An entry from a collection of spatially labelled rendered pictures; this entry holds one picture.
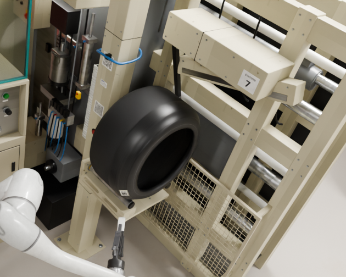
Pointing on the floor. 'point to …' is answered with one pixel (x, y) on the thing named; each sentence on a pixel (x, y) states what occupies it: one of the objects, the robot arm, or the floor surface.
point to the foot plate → (62, 241)
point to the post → (127, 5)
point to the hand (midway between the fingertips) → (121, 225)
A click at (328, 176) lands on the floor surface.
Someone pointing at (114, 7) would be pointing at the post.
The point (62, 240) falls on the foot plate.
